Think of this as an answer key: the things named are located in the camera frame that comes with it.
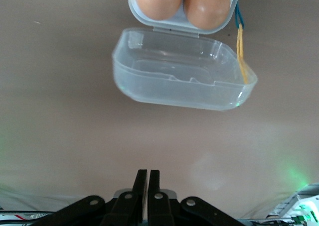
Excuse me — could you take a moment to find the yellow and teal string loop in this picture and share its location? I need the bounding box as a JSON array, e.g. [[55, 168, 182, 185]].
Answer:
[[234, 1, 250, 84]]

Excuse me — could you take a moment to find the clear plastic egg box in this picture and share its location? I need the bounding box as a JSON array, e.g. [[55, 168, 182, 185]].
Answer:
[[111, 0, 258, 112]]

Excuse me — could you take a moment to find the brown egg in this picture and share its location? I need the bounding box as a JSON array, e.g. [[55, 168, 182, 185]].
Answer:
[[183, 0, 231, 29], [135, 0, 183, 21]]

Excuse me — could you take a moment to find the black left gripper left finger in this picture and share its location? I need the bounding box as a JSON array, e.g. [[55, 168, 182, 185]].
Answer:
[[102, 170, 148, 226]]

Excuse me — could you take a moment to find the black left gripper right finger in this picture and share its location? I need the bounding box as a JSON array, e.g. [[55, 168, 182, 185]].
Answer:
[[148, 170, 176, 226]]

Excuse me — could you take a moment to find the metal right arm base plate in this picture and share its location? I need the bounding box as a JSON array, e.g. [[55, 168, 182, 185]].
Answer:
[[267, 183, 319, 226]]

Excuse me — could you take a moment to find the brown table cover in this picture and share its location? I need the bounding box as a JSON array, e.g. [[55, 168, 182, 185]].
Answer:
[[0, 0, 319, 219]]

